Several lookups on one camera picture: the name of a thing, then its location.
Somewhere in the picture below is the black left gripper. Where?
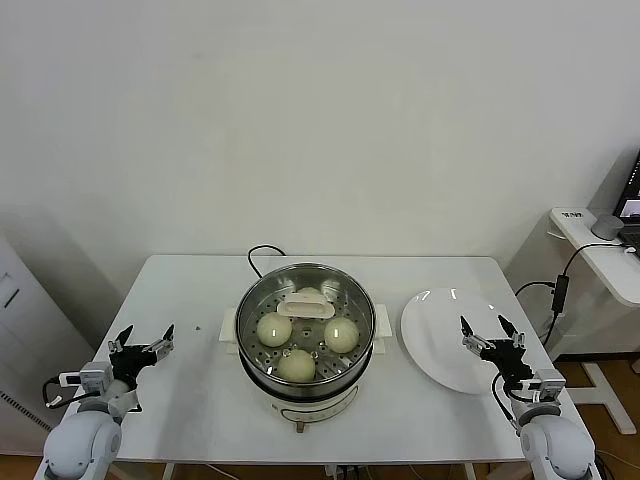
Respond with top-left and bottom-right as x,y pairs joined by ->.
107,323 -> 176,389

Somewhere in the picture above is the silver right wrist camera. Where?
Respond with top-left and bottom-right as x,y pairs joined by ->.
537,368 -> 567,404

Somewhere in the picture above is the black cooker power cord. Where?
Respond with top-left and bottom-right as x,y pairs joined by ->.
248,244 -> 289,279

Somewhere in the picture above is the right camera cable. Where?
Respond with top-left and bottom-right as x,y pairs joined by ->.
490,372 -> 541,436

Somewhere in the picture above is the black laptop adapter cable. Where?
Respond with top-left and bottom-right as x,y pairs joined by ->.
514,243 -> 632,350

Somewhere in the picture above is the grey round desk gadget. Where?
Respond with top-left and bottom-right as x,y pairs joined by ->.
592,214 -> 626,242

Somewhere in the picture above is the white round plate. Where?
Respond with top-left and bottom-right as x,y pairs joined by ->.
399,287 -> 525,396

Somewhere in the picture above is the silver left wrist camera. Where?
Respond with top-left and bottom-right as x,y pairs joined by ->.
79,362 -> 115,397

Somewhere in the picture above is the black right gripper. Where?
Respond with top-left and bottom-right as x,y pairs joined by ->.
459,313 -> 534,394

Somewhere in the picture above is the round glass pot lid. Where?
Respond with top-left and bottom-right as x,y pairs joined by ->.
235,263 -> 377,374

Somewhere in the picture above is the white side desk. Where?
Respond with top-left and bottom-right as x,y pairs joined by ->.
547,207 -> 640,436

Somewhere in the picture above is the left camera cable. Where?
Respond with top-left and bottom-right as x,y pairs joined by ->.
41,372 -> 84,409

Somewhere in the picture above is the cream electric cooker base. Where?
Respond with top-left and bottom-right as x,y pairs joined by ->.
221,304 -> 393,435

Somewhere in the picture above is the perforated steel steamer basket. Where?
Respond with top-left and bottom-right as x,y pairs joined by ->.
235,263 -> 380,396

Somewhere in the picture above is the dark laptop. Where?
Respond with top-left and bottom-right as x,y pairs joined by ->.
613,149 -> 640,251

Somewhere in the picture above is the camera cable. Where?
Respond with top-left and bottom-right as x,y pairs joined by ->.
41,372 -> 84,409
490,372 -> 541,436

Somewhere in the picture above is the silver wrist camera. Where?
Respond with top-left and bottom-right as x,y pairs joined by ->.
537,368 -> 567,404
79,362 -> 115,397

